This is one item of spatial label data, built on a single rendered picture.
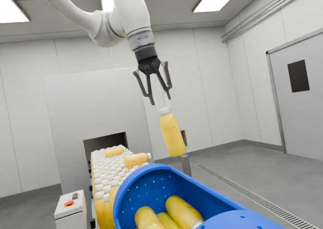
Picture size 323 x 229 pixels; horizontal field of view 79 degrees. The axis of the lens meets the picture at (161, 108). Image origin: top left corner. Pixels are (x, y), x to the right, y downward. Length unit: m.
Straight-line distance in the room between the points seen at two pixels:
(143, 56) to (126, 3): 0.17
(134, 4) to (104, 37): 0.18
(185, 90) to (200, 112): 0.70
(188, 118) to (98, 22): 4.62
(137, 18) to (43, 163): 4.73
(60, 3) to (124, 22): 0.19
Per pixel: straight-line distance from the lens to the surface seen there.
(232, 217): 0.37
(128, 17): 0.70
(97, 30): 0.79
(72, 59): 5.14
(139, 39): 0.69
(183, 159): 1.27
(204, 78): 5.53
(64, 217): 0.93
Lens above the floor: 1.42
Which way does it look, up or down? level
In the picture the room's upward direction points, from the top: 10 degrees counter-clockwise
